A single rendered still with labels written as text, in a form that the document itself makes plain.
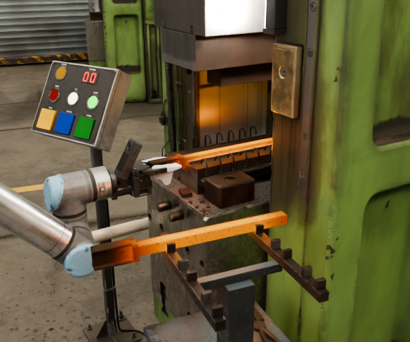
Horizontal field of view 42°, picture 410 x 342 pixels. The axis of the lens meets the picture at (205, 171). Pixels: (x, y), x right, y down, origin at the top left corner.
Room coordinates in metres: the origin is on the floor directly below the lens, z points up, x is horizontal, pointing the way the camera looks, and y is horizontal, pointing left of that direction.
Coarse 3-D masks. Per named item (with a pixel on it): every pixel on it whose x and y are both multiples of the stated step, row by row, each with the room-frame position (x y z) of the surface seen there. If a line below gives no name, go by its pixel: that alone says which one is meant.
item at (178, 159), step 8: (240, 144) 1.59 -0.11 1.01; (248, 144) 1.58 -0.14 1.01; (256, 144) 1.59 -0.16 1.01; (264, 144) 1.60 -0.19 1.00; (200, 152) 1.51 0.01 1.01; (208, 152) 1.51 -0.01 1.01; (216, 152) 1.51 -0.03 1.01; (224, 152) 1.53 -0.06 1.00; (152, 160) 1.43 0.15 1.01; (160, 160) 1.43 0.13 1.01; (168, 160) 1.43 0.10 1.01; (176, 160) 1.45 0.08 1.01; (184, 160) 1.45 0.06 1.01; (184, 168) 1.45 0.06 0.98
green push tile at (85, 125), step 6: (78, 120) 1.80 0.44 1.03; (84, 120) 1.79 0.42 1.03; (90, 120) 1.77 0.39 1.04; (78, 126) 1.79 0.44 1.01; (84, 126) 1.77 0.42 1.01; (90, 126) 1.76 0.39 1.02; (78, 132) 1.78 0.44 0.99; (84, 132) 1.76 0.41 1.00; (90, 132) 1.75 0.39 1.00; (84, 138) 1.75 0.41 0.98
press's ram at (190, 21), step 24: (168, 0) 1.54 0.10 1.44; (192, 0) 1.42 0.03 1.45; (216, 0) 1.38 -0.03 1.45; (240, 0) 1.42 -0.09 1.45; (264, 0) 1.46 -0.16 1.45; (168, 24) 1.54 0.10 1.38; (192, 24) 1.42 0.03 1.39; (216, 24) 1.38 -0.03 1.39; (240, 24) 1.42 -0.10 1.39; (264, 24) 1.46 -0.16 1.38
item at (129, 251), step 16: (224, 224) 1.07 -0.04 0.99; (240, 224) 1.07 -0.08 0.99; (256, 224) 1.08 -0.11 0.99; (272, 224) 1.09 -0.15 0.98; (128, 240) 0.98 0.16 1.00; (144, 240) 1.00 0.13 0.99; (160, 240) 1.00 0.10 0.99; (176, 240) 1.00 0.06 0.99; (192, 240) 1.01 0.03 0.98; (208, 240) 1.03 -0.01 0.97; (96, 256) 0.94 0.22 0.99; (112, 256) 0.95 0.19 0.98; (128, 256) 0.97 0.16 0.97
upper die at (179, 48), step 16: (176, 32) 1.50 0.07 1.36; (176, 48) 1.50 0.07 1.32; (192, 48) 1.42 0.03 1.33; (208, 48) 1.43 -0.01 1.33; (224, 48) 1.45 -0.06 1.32; (240, 48) 1.48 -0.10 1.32; (256, 48) 1.51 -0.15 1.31; (272, 48) 1.54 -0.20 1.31; (176, 64) 1.51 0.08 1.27; (192, 64) 1.43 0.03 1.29; (208, 64) 1.43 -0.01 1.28; (224, 64) 1.46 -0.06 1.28; (240, 64) 1.48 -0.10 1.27
